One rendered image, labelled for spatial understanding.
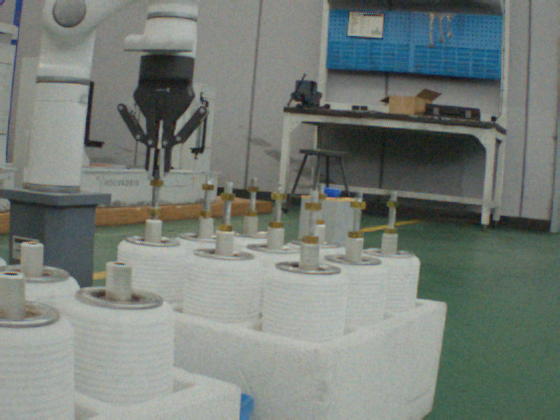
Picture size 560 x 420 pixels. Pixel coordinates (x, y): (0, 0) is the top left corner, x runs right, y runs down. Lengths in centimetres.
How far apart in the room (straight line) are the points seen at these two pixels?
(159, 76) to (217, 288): 28
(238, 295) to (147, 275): 13
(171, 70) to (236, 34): 575
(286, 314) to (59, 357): 38
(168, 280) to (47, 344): 49
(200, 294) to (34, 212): 36
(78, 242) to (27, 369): 68
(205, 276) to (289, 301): 12
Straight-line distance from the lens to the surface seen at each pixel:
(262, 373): 83
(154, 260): 96
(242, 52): 665
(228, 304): 89
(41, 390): 50
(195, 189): 442
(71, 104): 116
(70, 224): 114
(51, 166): 115
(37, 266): 68
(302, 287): 82
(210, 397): 61
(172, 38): 93
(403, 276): 104
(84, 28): 116
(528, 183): 583
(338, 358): 80
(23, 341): 49
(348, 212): 130
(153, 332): 58
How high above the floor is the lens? 37
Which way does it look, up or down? 4 degrees down
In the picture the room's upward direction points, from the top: 4 degrees clockwise
